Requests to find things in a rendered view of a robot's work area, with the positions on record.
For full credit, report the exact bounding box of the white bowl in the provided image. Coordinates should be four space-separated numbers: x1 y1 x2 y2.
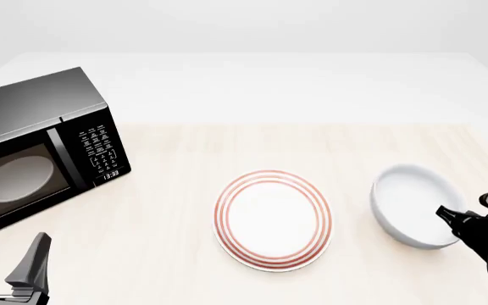
369 163 467 251

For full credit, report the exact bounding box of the round glass turntable plate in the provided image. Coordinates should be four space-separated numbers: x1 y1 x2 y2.
0 155 55 205

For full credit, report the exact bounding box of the black microwave oven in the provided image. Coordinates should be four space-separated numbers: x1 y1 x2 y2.
0 66 132 236

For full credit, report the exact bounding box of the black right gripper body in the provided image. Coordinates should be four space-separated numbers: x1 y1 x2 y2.
452 214 488 264

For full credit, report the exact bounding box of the white plate with red rings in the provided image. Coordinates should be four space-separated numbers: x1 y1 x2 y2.
212 169 335 274

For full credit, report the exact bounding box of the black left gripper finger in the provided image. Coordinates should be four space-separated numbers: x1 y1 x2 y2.
4 231 53 298

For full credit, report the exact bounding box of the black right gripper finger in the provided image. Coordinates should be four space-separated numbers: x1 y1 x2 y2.
435 203 479 239

